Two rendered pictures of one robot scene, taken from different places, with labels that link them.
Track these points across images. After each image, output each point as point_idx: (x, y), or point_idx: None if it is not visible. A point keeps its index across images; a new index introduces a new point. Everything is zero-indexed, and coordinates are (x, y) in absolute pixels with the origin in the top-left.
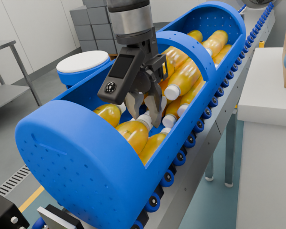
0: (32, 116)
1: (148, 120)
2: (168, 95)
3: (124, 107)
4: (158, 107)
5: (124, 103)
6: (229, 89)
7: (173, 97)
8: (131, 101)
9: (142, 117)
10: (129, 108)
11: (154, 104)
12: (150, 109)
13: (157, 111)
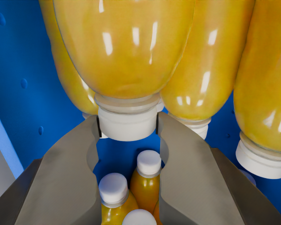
0: None
1: (104, 122)
2: (145, 220)
3: (239, 156)
4: (22, 176)
5: (224, 157)
6: None
7: (131, 218)
8: (181, 179)
9: (127, 124)
10: (195, 142)
11: (34, 190)
12: (79, 160)
13: (43, 158)
